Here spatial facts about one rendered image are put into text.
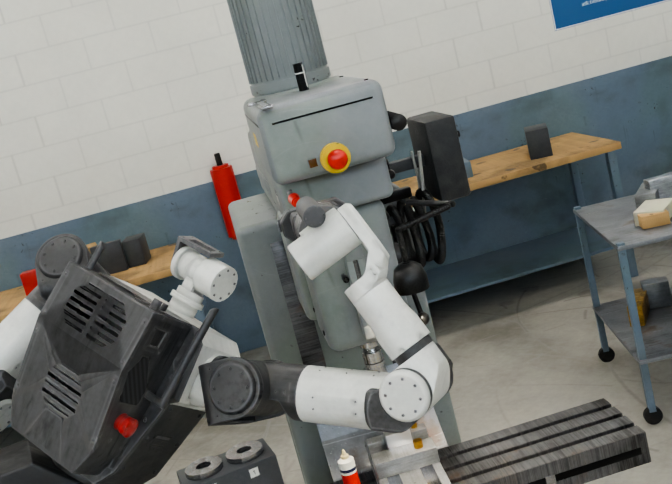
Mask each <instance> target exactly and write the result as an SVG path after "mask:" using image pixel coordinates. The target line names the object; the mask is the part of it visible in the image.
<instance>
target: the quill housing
mask: <svg viewBox="0 0 672 484"><path fill-rule="evenodd" d="M354 208H355V209H356V210H357V212H358V213H359V214H360V216H361V217H362V218H363V220H364V221H365V222H366V224H367V225H368V226H369V228H370V229H371V230H372V231H373V233H374V234H375V235H376V237H377V238H378V239H379V241H380V242H381V243H382V245H383V246H384V248H385V249H386V250H387V252H388V253H389V255H390V257H389V263H388V272H387V277H386V278H387V279H388V281H389V282H390V283H391V285H392V286H393V287H394V284H393V274H394V269H395V268H396V267H397V266H398V261H397V257H396V253H395V249H394V244H393V240H392V236H391V228H390V225H389V222H388V219H387V216H386V212H385V208H384V205H383V203H382V202H381V201H380V200H377V201H373V202H370V203H366V204H362V205H359V206H355V207H354ZM360 245H361V247H362V251H363V255H364V260H365V264H367V257H368V251H367V250H366V249H365V247H364V246H363V245H362V243H361V244H360ZM304 273H305V272H304ZM342 273H344V274H345V275H347V276H348V274H347V270H346V266H345V262H344V259H343V258H341V259H340V260H339V261H337V262H336V263H335V264H333V265H332V266H331V267H329V268H328V269H327V270H325V271H324V272H323V273H321V274H320V275H319V276H317V277H316V278H315V279H313V280H311V279H310V278H309V277H307V276H306V273H305V276H306V280H307V284H308V288H309V291H310V295H311V299H312V302H313V306H314V308H313V311H314V312H315V314H316V317H317V321H318V325H319V327H320V330H321V332H322V334H323V336H324V337H325V339H326V341H327V343H328V345H329V347H330V348H331V349H333V350H335V351H344V350H347V349H350V348H354V347H357V346H360V345H364V344H367V343H370V342H374V341H377V339H376V337H375V338H371V339H368V340H366V338H365V336H364V335H363V332H362V328H361V324H360V320H359V317H358V313H357V309H356V307H355V306H354V305H353V303H352V302H351V301H350V299H349V298H348V297H347V295H346V294H345V293H344V292H345V290H346V289H348V288H349V287H350V282H348V283H344V282H343V280H342V277H341V274H342Z"/></svg>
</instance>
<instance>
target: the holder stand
mask: <svg viewBox="0 0 672 484"><path fill-rule="evenodd" d="M176 473H177V476H178V479H179V483H180V484H284V481H283V478H282V474H281V471H280V467H279V464H278V460H277V457H276V454H275V453H274V452H273V451H272V449H271V448H270V447H269V446H268V444H267V443H266V442H265V440H264V439H263V438H261V439H258V440H252V441H245V442H242V443H239V444H237V445H235V446H233V447H231V448H230V449H229V450H228V451H227V452H224V453H222V454H219V455H217V456H207V457H203V458H200V459H198V460H196V461H194V462H192V463H191V464H189V465H188V466H187V467H186V468H183V469H181V470H178V471H177V472H176Z"/></svg>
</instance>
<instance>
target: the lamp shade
mask: <svg viewBox="0 0 672 484"><path fill-rule="evenodd" d="M393 284H394V288H395V290H396V291H397V293H398V294H399V295H400V296H408V295H414V294H417V293H420V292H423V291H425V290H427V289H428V288H429V286H430V285H429V281H428V277H427V273H426V272H425V270H424V268H423V267H422V265H421V264H420V263H418V262H416V261H413V260H409V261H408V262H405V263H404V262H401V263H400V264H399V265H398V266H397V267H396V268H395V269H394V274H393Z"/></svg>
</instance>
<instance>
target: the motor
mask: <svg viewBox="0 0 672 484"><path fill-rule="evenodd" d="M227 4H228V7H229V11H230V15H231V18H232V22H233V26H234V29H235V33H236V37H237V41H238V44H239V48H240V52H241V55H242V59H243V63H244V66H245V70H246V74H247V78H248V81H249V84H251V86H250V90H251V93H252V96H254V97H259V96H265V95H270V94H274V93H279V92H283V91H287V90H291V89H295V88H298V83H297V80H296V76H295V72H294V68H293V64H296V63H300V62H302V64H303V68H304V71H305V75H306V79H307V83H308V85H309V84H313V83H316V82H319V81H322V80H325V79H328V78H329V77H330V76H331V73H330V69H329V66H327V64H328V62H327V58H326V54H325V50H324V46H323V42H322V38H321V34H320V30H319V26H318V22H317V18H316V14H315V10H314V6H313V2H312V0H227Z"/></svg>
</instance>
